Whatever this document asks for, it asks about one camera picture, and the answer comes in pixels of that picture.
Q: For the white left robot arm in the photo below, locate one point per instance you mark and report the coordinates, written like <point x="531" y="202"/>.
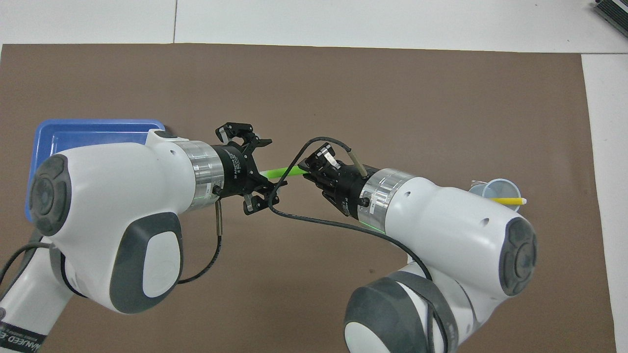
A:
<point x="113" y="211"/>

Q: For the brown table mat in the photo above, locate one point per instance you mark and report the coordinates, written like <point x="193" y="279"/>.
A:
<point x="314" y="88"/>

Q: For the translucent plastic cup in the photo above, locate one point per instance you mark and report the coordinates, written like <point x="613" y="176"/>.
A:
<point x="500" y="189"/>

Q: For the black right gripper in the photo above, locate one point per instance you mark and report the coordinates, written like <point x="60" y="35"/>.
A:
<point x="348" y="189"/>

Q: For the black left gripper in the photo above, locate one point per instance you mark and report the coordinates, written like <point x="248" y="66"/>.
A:
<point x="238" y="169"/>

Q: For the blue plastic tray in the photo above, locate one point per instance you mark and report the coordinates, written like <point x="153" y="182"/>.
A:
<point x="73" y="132"/>

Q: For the yellow pen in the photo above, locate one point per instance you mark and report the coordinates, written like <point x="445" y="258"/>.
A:
<point x="510" y="201"/>

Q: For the grey ribbed device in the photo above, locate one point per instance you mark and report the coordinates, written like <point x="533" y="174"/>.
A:
<point x="613" y="11"/>

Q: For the green pen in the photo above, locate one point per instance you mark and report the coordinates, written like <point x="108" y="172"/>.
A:
<point x="277" y="172"/>

